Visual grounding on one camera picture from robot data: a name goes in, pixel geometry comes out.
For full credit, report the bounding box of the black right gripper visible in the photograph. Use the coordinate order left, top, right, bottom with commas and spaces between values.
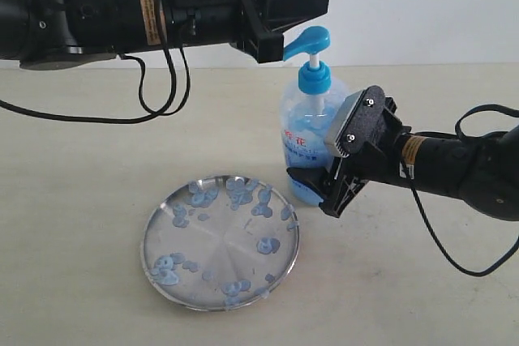
286, 97, 408, 217

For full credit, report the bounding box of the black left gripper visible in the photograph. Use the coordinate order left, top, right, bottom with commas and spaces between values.
163, 0, 329, 63

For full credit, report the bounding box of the blue pump lotion bottle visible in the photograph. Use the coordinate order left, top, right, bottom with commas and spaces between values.
279, 26, 353, 207

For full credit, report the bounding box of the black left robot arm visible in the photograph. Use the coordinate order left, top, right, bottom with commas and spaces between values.
1, 0, 330, 70

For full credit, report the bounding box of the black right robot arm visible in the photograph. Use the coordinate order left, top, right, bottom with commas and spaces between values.
287, 97, 518, 222

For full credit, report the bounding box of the round stainless steel plate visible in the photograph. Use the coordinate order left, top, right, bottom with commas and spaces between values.
139, 175, 300, 312

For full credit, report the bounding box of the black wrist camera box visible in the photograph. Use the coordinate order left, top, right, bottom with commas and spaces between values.
324, 85, 385, 158

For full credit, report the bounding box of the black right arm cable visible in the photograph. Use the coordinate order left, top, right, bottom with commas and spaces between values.
408, 103, 519, 277

